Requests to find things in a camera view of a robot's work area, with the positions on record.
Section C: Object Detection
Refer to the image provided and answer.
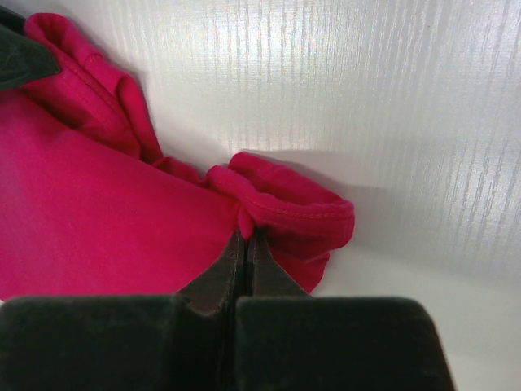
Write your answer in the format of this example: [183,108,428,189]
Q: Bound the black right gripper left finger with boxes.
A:
[1,234,244,390]

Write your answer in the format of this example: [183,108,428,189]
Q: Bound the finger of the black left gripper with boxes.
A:
[0,10,60,91]

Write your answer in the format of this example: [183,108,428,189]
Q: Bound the magenta t-shirt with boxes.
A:
[1,13,355,300]

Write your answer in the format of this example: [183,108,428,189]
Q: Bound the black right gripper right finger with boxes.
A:
[235,232,454,390]

